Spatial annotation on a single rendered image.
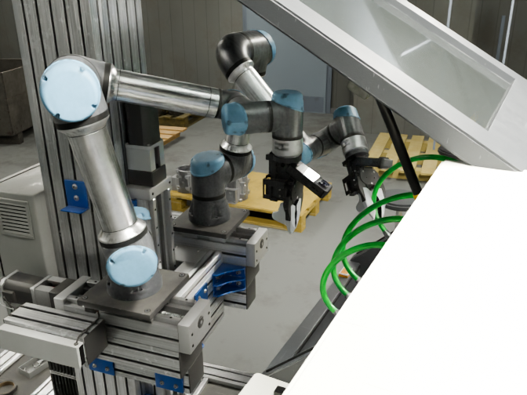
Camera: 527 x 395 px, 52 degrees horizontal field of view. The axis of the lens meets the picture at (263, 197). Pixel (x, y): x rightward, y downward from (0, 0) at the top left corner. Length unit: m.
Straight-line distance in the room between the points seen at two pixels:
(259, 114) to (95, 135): 0.36
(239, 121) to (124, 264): 0.42
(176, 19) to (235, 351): 6.49
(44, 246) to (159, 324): 0.51
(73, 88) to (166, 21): 7.67
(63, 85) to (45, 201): 0.69
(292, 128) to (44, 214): 0.87
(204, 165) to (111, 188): 0.62
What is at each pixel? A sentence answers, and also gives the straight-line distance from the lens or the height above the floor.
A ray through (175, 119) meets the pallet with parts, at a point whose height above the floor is 0.12.
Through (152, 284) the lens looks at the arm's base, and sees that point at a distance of 1.50.
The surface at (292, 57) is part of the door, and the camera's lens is 8.03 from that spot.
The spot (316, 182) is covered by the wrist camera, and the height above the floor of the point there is 1.37.
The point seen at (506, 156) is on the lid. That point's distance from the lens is 0.93.
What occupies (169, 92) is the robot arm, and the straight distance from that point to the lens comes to 1.34.
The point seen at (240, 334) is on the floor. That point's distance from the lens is 3.10.
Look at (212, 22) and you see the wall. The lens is 8.47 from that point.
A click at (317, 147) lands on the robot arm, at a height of 1.36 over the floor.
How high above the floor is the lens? 1.83
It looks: 22 degrees down
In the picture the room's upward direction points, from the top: straight up
